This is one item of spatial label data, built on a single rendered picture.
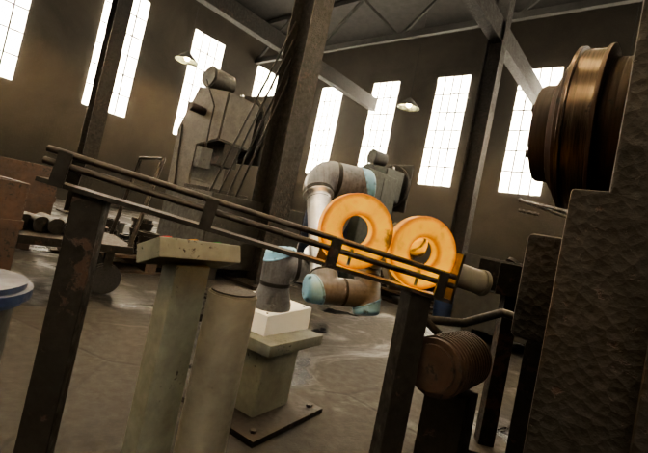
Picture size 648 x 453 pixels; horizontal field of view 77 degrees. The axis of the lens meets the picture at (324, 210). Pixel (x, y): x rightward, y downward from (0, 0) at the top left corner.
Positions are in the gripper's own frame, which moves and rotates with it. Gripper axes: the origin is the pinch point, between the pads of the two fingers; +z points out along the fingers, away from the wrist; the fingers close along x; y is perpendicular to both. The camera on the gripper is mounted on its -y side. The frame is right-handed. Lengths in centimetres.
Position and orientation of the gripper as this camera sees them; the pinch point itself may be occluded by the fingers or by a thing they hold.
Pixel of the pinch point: (421, 244)
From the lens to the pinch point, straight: 90.6
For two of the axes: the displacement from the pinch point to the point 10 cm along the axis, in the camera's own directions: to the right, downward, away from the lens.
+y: 1.2, -9.4, 3.3
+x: 9.5, 2.1, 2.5
